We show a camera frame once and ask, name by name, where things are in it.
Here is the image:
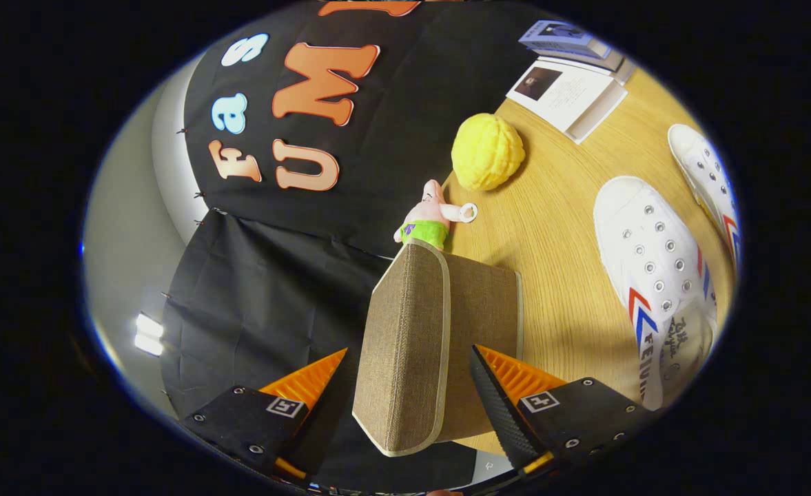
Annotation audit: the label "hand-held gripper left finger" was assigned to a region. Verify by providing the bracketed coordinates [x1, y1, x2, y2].
[181, 348, 349, 483]

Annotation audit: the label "pink plush toy green shorts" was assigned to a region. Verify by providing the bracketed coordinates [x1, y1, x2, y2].
[393, 179, 479, 252]

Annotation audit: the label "blue cover book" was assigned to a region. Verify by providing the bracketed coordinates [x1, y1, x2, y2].
[519, 19, 625, 72]

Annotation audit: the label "yellow plush bread toy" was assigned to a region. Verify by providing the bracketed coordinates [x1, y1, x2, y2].
[451, 112, 526, 192]

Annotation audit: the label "white portrait cover book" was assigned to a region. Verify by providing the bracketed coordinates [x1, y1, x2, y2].
[506, 57, 630, 145]

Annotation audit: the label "row of black clips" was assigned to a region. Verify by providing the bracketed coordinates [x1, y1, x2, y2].
[161, 126, 223, 397]

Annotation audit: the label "white shoe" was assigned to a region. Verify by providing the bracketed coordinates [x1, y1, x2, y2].
[593, 176, 719, 412]
[667, 124, 743, 269]

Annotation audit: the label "brown fabric storage box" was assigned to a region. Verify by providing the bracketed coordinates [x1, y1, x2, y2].
[352, 241, 523, 457]

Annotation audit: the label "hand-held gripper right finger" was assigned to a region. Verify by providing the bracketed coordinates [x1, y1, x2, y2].
[471, 344, 654, 476]

